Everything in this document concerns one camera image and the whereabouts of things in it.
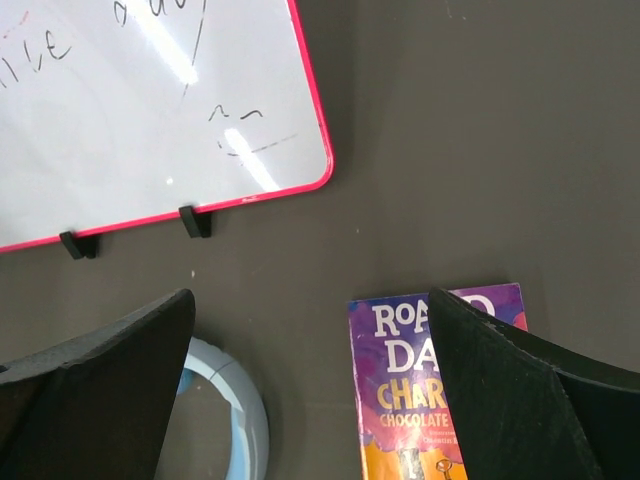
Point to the black whiteboard stand foot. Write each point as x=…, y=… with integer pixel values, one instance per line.
x=197, y=224
x=80, y=247

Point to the purple Roald Dahl book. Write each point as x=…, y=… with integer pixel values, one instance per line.
x=405, y=427

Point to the pink framed whiteboard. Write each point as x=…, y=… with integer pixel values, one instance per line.
x=116, y=114

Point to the black whiteboard stand foot left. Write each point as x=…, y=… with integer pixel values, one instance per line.
x=80, y=247

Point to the black whiteboard stand foot right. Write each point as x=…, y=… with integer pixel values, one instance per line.
x=197, y=224

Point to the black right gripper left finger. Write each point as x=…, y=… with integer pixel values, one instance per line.
x=97, y=406

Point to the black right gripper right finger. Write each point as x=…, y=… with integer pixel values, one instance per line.
x=525, y=408

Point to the light blue headphones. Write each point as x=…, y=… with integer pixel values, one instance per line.
x=218, y=428

